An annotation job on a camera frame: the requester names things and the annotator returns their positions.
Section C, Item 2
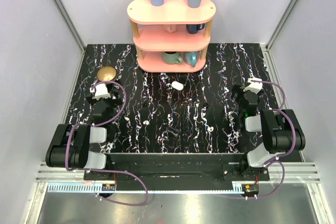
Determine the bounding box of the white earbuds charging case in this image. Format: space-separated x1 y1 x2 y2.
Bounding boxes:
171 81 184 91

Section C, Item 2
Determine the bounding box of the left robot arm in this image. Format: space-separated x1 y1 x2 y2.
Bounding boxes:
45 89 124 180

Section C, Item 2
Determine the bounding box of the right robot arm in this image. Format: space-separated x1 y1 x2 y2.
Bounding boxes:
231 85 306 180

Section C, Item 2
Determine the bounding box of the gold bowl with dark rim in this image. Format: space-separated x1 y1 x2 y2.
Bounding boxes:
97 66 117 81

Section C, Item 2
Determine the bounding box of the small black clip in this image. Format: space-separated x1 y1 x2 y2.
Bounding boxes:
167 127 181 137

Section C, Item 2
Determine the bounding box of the green ceramic mug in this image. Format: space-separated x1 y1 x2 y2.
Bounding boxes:
162 51 183 65

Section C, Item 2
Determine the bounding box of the light blue ceramic mug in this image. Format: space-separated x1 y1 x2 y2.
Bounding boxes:
184 51 200 67

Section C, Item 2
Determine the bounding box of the pink three-tier wooden shelf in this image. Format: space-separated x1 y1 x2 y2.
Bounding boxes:
127 0 216 72

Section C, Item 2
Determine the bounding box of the pink mug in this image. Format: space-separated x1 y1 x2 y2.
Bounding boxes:
164 24 176 33

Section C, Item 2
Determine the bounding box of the dark blue mug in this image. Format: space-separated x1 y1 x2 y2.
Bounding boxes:
186 23 206 34

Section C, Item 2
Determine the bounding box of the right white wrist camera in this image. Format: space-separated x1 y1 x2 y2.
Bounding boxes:
243 77 263 94

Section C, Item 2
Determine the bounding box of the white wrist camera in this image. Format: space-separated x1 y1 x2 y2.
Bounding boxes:
243 77 263 94
90 83 111 100

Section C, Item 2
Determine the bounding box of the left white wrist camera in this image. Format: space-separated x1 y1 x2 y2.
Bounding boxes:
90 83 111 100

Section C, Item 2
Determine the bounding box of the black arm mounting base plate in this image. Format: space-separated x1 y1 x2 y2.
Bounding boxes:
83 152 270 183

